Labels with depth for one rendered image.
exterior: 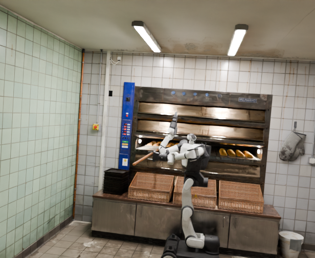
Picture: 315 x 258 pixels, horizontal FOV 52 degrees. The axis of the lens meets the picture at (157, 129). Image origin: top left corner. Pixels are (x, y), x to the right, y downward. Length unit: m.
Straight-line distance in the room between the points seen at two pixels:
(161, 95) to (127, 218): 1.78
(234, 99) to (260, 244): 1.93
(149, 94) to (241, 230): 2.22
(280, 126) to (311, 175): 0.79
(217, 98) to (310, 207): 1.96
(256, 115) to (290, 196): 1.20
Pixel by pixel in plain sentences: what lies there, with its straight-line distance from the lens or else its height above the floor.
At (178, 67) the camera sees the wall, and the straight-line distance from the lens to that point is 4.71.
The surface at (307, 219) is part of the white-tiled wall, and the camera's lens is 5.04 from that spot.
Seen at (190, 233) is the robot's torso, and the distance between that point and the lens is 3.97.
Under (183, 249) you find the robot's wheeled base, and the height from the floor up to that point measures 0.17.
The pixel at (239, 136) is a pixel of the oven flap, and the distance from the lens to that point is 4.65.
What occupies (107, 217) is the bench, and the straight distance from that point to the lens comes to 4.51.
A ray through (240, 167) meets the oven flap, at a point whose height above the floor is 1.05.
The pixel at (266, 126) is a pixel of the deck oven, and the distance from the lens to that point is 4.71.
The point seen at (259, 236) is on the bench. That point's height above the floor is 0.31.
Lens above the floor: 1.75
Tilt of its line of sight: 3 degrees down
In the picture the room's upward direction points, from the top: 4 degrees clockwise
